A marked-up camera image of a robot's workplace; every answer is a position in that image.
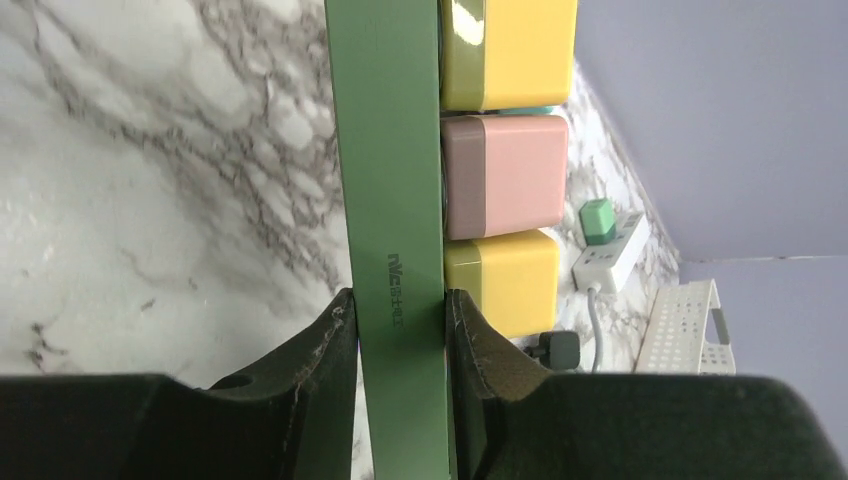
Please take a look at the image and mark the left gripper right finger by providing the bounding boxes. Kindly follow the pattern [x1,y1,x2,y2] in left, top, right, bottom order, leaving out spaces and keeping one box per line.
[445,289,551,479]

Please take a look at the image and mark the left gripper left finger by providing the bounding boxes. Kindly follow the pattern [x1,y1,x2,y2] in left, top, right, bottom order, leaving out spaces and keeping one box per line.
[120,288,357,479]

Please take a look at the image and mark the yellow plug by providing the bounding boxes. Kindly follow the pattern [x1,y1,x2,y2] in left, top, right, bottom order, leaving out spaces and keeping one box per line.
[439,0,578,111]
[444,230,560,339]

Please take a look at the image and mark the green power strip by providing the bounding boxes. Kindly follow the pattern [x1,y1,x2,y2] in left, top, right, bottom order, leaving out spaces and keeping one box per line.
[326,1,451,479]

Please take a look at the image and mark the green plug on white strip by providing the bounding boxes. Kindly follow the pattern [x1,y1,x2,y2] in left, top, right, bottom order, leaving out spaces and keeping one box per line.
[579,197,616,246]

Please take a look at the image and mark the white power strip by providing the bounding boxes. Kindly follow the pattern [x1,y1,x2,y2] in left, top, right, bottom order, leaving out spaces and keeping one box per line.
[572,212,650,294]

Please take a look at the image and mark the white plastic basket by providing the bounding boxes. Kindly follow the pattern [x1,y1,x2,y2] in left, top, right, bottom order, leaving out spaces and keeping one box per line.
[634,279,736,375]

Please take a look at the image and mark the black power strip right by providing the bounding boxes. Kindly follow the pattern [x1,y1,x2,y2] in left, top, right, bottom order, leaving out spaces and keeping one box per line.
[497,106,554,115]

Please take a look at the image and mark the black cable with plug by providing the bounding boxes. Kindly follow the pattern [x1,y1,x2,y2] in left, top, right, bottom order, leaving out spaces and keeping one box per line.
[523,330,582,372]

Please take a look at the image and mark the white cable of white strip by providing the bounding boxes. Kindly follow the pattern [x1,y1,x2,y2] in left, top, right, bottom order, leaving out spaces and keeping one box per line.
[586,284,605,374]

